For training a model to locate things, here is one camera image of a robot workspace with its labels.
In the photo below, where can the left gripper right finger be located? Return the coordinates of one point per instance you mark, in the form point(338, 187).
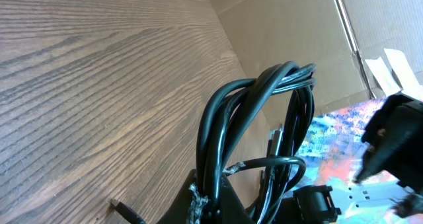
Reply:
point(231, 210)

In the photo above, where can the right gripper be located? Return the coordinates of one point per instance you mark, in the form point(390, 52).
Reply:
point(394, 135)

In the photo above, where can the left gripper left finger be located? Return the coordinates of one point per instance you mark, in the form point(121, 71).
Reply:
point(187, 207)

